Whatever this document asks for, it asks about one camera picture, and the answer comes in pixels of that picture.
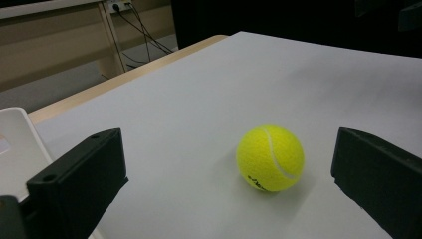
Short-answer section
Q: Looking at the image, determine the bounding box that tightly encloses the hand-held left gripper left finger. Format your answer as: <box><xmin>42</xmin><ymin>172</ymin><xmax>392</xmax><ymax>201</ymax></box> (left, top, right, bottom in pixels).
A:
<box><xmin>26</xmin><ymin>127</ymin><xmax>129</xmax><ymax>239</ymax></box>

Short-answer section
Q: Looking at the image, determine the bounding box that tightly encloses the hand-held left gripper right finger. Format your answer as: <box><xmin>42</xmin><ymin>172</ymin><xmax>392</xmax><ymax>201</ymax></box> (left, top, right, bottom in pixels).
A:
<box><xmin>330</xmin><ymin>126</ymin><xmax>422</xmax><ymax>239</ymax></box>

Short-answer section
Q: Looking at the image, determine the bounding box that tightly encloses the white plastic tray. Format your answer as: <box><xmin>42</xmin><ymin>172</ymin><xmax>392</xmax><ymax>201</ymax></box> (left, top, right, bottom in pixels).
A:
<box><xmin>0</xmin><ymin>107</ymin><xmax>54</xmax><ymax>203</ymax></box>

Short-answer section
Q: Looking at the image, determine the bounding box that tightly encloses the yellow tennis ball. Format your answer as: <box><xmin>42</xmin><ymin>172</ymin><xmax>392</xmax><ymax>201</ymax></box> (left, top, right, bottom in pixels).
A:
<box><xmin>235</xmin><ymin>124</ymin><xmax>306</xmax><ymax>193</ymax></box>

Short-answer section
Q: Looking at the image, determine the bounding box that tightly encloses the light wooden table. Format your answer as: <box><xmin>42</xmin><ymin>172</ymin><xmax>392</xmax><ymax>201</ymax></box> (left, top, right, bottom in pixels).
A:
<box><xmin>28</xmin><ymin>34</ymin><xmax>230</xmax><ymax>125</ymax></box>

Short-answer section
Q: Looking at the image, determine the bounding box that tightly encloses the beige wooden desk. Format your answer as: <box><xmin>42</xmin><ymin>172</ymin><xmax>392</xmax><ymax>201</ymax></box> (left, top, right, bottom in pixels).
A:
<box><xmin>0</xmin><ymin>0</ymin><xmax>174</xmax><ymax>94</ymax></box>

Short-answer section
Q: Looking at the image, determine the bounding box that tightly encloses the white board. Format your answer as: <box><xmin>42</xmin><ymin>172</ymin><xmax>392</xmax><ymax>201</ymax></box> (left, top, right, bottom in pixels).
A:
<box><xmin>34</xmin><ymin>31</ymin><xmax>422</xmax><ymax>239</ymax></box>

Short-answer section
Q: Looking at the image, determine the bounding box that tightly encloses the white power strip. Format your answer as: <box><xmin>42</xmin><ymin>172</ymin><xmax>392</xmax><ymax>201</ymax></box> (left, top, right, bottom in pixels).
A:
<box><xmin>105</xmin><ymin>0</ymin><xmax>134</xmax><ymax>14</ymax></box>

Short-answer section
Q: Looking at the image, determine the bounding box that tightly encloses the thin black cable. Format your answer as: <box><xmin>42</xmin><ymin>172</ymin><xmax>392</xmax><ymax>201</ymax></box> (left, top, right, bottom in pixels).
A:
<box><xmin>113</xmin><ymin>3</ymin><xmax>174</xmax><ymax>55</ymax></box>
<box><xmin>127</xmin><ymin>3</ymin><xmax>153</xmax><ymax>64</ymax></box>

